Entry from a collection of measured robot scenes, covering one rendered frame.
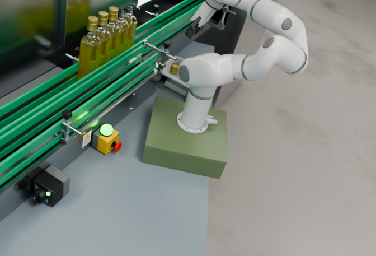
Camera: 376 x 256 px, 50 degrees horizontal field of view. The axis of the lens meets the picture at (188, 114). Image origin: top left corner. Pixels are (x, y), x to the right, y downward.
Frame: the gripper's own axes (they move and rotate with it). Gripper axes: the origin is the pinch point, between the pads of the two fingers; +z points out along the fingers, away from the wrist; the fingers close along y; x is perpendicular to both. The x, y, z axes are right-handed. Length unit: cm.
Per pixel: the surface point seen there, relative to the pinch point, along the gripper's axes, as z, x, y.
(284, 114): 82, 75, -140
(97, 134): 29, 3, 50
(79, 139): 28, 0, 57
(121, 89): 21.1, -3.6, 31.8
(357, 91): 64, 119, -227
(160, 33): 18.1, -13.3, -10.0
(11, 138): 23, -12, 77
